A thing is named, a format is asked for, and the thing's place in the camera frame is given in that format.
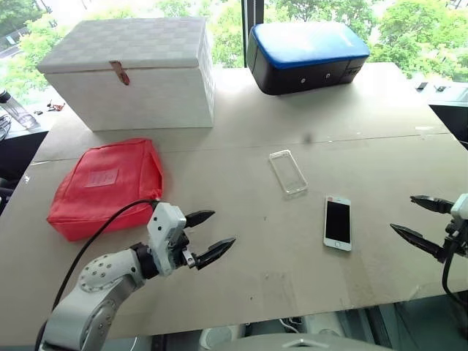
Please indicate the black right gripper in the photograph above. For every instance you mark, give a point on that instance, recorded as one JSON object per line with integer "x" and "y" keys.
{"x": 452, "y": 243}

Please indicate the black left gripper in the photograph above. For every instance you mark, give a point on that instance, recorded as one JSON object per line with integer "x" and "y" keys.
{"x": 180, "y": 248}

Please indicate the white smartphone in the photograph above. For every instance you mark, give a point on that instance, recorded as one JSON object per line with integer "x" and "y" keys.
{"x": 338, "y": 223}

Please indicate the clear phone case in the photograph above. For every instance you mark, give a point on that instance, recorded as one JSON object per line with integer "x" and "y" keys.
{"x": 272, "y": 158}

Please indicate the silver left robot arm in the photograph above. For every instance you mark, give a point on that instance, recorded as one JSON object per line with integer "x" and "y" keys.
{"x": 98, "y": 285}

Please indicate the black case with blue lid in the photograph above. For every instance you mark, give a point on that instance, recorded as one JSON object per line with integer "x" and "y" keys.
{"x": 292, "y": 69}

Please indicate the white round housing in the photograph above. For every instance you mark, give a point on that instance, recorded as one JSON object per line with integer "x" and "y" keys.
{"x": 219, "y": 338}

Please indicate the black side desk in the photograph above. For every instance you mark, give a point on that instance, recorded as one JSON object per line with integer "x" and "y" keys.
{"x": 18, "y": 157}
{"x": 451, "y": 117}

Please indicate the red fabric pouch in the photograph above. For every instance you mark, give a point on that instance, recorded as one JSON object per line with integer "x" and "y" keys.
{"x": 106, "y": 183}

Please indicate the small black clip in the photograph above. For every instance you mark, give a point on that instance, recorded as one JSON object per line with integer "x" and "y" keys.
{"x": 421, "y": 86}
{"x": 441, "y": 88}

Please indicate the grey rounded shell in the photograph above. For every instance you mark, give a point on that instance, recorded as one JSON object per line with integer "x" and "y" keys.
{"x": 303, "y": 343}

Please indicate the white woven lidded box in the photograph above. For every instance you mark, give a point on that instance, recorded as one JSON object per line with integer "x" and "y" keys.
{"x": 124, "y": 98}

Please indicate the small red parts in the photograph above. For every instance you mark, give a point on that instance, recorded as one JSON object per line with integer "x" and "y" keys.
{"x": 56, "y": 106}

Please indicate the clear bottle with black cap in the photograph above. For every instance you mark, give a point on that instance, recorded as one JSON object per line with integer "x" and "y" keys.
{"x": 16, "y": 109}

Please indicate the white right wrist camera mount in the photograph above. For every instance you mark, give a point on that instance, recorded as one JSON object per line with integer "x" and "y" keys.
{"x": 461, "y": 210}

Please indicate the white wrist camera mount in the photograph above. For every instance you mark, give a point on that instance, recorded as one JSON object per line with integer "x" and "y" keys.
{"x": 164, "y": 226}
{"x": 461, "y": 210}

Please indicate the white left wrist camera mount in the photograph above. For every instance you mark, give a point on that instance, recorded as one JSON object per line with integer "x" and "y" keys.
{"x": 164, "y": 226}

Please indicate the dark window frame post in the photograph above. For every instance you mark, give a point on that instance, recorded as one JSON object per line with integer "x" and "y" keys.
{"x": 253, "y": 33}

